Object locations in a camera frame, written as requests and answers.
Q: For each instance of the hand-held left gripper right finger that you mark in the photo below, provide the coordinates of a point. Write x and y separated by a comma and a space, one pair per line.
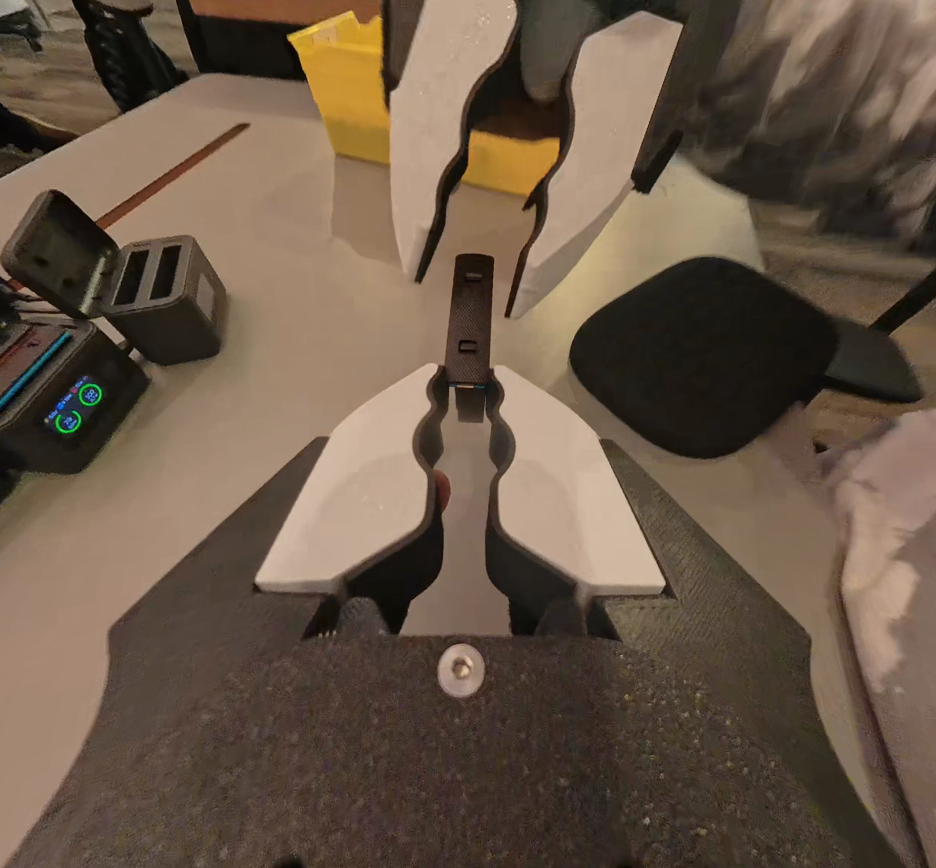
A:
578, 510

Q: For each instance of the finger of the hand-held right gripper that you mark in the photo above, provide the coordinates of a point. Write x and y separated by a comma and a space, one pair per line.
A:
431, 78
607, 122

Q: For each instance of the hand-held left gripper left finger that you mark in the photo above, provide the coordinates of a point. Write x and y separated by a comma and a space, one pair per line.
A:
358, 502

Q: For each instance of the blue-edged black battery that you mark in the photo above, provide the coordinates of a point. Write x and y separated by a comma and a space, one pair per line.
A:
36, 372
468, 320

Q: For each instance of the black battery charging case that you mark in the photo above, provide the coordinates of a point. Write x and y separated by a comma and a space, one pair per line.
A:
168, 298
80, 407

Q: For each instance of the person's right forearm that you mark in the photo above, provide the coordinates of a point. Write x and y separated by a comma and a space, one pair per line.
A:
826, 64

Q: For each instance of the yellow plastic bin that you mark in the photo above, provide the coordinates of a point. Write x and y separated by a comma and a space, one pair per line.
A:
358, 100

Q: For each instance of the black cushioned office chair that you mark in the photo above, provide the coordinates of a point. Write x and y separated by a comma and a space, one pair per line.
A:
702, 356

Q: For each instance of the person's torso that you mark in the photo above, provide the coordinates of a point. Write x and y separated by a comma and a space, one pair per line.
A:
892, 590

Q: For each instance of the orange-edged black battery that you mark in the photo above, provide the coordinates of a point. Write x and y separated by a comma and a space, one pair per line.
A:
18, 352

